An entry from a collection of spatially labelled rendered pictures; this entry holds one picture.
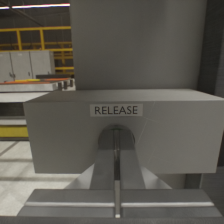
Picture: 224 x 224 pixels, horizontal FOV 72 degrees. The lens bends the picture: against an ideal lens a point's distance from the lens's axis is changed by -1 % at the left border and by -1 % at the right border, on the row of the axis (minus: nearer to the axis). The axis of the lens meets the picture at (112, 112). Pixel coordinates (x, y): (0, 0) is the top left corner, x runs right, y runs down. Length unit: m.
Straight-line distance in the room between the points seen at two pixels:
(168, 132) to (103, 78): 0.12
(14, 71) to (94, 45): 7.60
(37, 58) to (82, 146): 7.17
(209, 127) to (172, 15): 0.15
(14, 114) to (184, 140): 2.91
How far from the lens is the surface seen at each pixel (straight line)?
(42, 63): 7.22
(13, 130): 3.28
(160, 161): 0.18
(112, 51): 0.23
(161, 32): 0.25
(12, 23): 15.13
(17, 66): 7.71
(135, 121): 0.15
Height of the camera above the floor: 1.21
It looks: 15 degrees down
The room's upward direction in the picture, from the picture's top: 1 degrees counter-clockwise
